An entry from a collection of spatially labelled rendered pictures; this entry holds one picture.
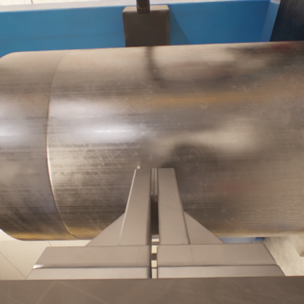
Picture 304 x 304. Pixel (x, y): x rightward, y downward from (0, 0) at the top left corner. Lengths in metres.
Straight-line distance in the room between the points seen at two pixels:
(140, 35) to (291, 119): 0.39
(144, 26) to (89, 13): 0.15
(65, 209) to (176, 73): 0.14
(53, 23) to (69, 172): 0.51
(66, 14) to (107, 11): 0.10
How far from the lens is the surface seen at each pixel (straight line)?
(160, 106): 0.17
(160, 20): 0.51
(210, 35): 0.62
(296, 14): 0.52
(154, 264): 5.38
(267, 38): 0.62
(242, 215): 0.20
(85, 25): 0.62
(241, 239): 3.21
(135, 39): 0.52
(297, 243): 0.67
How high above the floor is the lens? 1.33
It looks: 1 degrees up
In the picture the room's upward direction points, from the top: 92 degrees counter-clockwise
